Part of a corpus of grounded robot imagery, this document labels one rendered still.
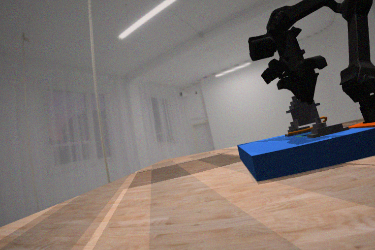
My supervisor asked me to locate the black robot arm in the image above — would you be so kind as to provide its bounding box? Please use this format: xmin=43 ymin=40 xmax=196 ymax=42
xmin=248 ymin=0 xmax=375 ymax=124

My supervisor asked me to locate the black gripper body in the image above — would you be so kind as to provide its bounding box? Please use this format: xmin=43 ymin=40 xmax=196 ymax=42
xmin=277 ymin=47 xmax=327 ymax=90

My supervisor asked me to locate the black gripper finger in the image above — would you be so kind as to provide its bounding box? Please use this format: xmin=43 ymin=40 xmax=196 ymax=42
xmin=292 ymin=73 xmax=319 ymax=105
xmin=283 ymin=84 xmax=306 ymax=103

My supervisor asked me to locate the blue flat deck plate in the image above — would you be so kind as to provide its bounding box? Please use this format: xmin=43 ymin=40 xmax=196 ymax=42
xmin=237 ymin=117 xmax=375 ymax=182

